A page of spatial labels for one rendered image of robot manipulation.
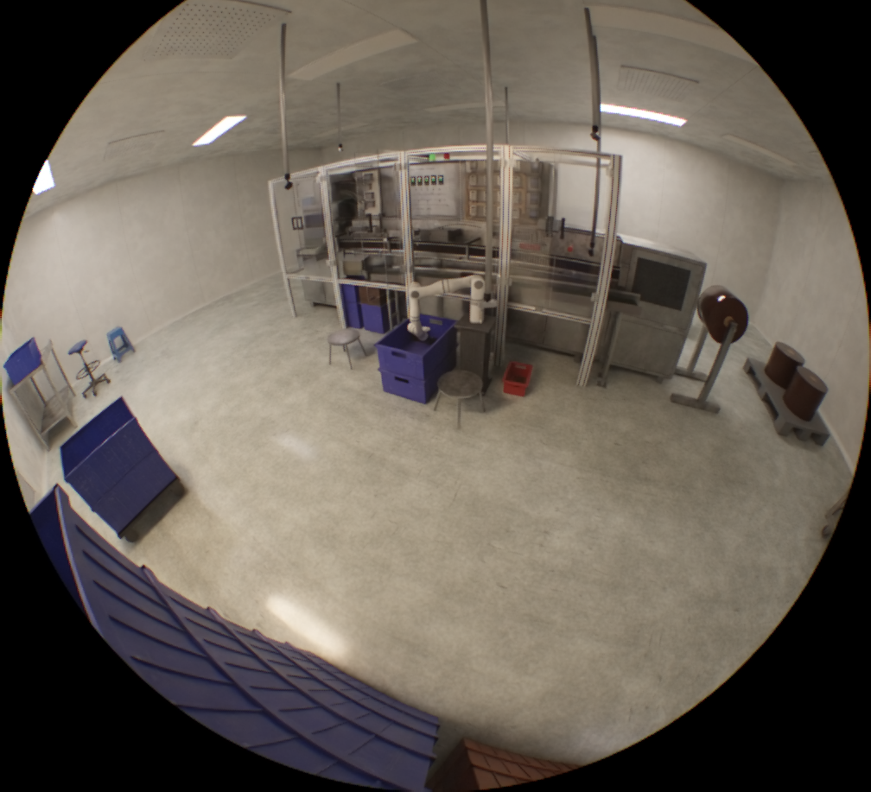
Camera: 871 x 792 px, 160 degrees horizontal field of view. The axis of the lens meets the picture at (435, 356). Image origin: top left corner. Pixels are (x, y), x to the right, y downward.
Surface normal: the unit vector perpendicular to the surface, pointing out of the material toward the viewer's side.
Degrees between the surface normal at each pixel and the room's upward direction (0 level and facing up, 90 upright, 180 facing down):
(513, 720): 0
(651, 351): 90
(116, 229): 90
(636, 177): 90
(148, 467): 90
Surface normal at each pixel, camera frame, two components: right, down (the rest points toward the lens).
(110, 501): 0.91, 0.19
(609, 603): -0.03, -0.85
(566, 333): -0.46, 0.48
